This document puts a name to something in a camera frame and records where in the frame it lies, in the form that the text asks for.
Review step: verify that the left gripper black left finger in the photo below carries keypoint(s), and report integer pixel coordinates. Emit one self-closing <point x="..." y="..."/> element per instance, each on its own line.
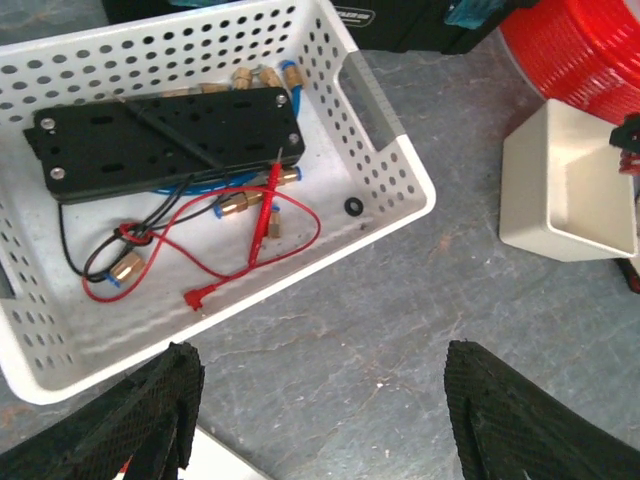
<point x="143" y="427"/>

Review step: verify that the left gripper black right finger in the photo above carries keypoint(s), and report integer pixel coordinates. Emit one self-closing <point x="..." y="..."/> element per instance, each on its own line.
<point x="506" y="427"/>

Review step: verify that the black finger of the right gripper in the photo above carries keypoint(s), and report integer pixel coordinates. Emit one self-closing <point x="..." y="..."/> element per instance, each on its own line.
<point x="626" y="136"/>

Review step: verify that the white peg base plate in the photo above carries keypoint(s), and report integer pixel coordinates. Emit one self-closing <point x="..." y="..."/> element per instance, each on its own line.
<point x="210" y="459"/>

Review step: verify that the white small parts box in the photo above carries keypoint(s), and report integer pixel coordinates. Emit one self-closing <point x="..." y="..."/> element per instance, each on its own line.
<point x="562" y="196"/>

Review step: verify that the red filament spool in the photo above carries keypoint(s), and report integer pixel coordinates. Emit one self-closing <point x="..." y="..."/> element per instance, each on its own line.
<point x="584" y="53"/>

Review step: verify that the white plastic perforated basket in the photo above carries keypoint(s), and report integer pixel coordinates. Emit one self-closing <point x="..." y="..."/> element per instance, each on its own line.
<point x="55" y="341"/>

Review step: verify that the black toolbox with blue latches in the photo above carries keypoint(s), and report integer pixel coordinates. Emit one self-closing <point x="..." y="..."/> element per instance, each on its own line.
<point x="447" y="27"/>

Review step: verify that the black rubber washer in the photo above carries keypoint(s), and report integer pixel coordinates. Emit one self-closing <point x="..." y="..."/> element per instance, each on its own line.
<point x="353" y="206"/>

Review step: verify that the red probe lead in basket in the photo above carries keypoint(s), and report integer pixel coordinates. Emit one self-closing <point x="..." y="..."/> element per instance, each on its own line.
<point x="194" y="297"/>

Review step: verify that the black battery holder in basket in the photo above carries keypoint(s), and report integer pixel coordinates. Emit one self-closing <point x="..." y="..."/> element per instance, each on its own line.
<point x="126" y="146"/>

